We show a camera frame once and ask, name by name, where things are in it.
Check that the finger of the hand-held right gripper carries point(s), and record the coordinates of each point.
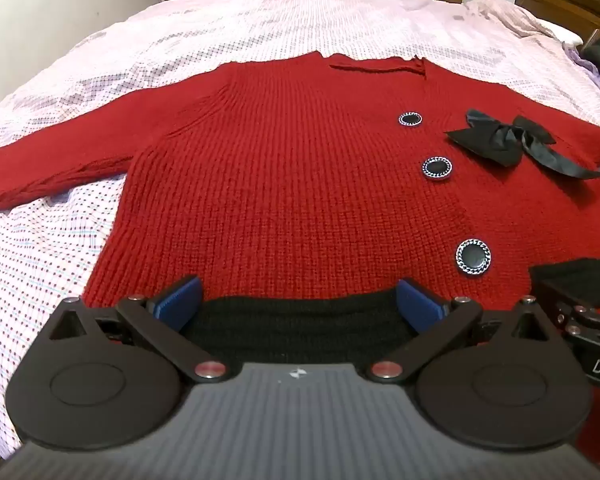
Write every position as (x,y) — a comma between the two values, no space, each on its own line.
(572,317)

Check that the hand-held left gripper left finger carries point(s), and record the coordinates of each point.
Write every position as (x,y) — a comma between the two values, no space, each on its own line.
(182,300)

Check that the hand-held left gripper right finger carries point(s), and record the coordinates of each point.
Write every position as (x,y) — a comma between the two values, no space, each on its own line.
(420,305)

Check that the red knit cardigan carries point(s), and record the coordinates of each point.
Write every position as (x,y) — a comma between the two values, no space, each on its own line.
(290,180)

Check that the pink checked bed sheet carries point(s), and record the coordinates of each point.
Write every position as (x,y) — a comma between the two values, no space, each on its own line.
(230,25)

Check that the white pillow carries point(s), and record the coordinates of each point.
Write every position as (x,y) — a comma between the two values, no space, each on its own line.
(560,31)

